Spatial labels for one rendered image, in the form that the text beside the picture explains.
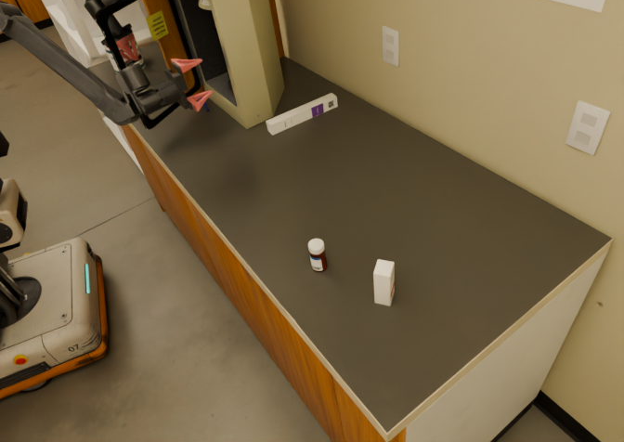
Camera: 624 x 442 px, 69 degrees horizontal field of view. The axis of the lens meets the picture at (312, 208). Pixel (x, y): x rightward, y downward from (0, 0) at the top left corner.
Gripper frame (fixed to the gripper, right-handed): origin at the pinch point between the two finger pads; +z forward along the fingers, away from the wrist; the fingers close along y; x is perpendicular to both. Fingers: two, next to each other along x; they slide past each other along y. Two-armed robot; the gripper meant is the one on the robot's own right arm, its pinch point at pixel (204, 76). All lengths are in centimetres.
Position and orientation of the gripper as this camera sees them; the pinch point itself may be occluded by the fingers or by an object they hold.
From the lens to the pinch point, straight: 138.3
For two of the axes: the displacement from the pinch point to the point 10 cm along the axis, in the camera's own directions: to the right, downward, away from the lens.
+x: -5.8, -4.9, 6.5
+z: 8.0, -4.9, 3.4
